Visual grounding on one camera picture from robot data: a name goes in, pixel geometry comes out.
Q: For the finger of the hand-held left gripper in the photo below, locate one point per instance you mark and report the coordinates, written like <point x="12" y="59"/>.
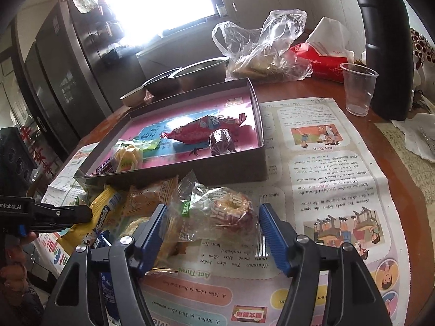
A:
<point x="20" y="231"/>
<point x="68" y="214"/>

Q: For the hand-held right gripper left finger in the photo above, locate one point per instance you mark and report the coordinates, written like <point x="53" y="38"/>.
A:
<point x="153" y="241"/>

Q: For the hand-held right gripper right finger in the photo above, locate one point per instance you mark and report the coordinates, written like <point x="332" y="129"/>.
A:
<point x="275" y="237"/>

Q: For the long yellow wafer packet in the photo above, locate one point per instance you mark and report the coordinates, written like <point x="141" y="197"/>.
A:
<point x="91" y="217"/>

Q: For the clear yellow cookie packet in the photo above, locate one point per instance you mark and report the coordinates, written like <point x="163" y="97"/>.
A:
<point x="176" y="244"/>

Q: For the blue biscuit packet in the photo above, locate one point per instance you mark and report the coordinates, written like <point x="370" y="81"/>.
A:
<point x="103" y="241"/>

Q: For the brown chocolate bar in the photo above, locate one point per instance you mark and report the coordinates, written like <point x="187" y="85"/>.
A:
<point x="103" y="169"/>

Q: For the green label cake packet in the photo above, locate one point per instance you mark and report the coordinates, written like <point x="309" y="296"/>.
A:
<point x="127" y="158"/>

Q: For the grey cardboard box tray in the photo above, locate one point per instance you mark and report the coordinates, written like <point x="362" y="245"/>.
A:
<point x="221" y="173"/>

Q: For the small dark chocolate packet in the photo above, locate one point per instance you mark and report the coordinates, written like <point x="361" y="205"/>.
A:
<point x="221" y="142"/>

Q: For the red snack packet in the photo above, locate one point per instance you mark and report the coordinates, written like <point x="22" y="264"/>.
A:
<point x="197" y="130"/>

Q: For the newspaper with red header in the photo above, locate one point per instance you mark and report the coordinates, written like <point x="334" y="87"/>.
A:
<point x="64" y="176"/>

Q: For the glass door red decals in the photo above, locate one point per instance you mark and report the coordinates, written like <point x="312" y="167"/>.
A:
<point x="20" y="102"/>

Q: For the newspaper with cartoon pictures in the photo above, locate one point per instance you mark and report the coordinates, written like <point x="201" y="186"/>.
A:
<point x="323" y="176"/>

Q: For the dark refrigerator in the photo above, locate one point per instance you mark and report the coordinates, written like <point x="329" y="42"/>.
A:
<point x="68" y="74"/>

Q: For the pink workbook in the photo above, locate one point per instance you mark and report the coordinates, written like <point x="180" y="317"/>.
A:
<point x="244" y="135"/>

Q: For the small ceramic bowl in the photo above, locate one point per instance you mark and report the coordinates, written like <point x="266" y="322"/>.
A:
<point x="134" y="98"/>

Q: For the handwritten paper sheet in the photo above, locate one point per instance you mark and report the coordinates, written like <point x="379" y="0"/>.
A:
<point x="407" y="176"/>

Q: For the small steel bowl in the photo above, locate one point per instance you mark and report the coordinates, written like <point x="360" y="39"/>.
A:
<point x="159" y="86"/>

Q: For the clear plastic cup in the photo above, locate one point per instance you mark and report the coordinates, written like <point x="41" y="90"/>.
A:
<point x="358" y="88"/>

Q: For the large steel bowl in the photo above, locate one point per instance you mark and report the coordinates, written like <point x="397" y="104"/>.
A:
<point x="200" y="76"/>

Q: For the crumpled white tissue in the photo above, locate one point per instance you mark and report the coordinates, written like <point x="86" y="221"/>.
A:
<point x="411" y="132"/>

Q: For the green cloth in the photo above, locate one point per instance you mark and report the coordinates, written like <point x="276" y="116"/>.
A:
<point x="85" y="4"/>

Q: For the red tissue box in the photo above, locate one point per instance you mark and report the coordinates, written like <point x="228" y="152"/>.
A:
<point x="316" y="61"/>

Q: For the clear plastic bag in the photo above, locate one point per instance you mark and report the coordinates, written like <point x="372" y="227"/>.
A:
<point x="268" y="47"/>

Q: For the bright window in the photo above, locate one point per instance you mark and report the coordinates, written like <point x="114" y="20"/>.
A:
<point x="153" y="0"/>

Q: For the black thermos bottle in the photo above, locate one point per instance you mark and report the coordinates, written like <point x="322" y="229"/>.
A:
<point x="384" y="40"/>

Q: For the red white flower ornament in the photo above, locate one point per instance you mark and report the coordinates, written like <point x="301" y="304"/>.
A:
<point x="423" y="47"/>

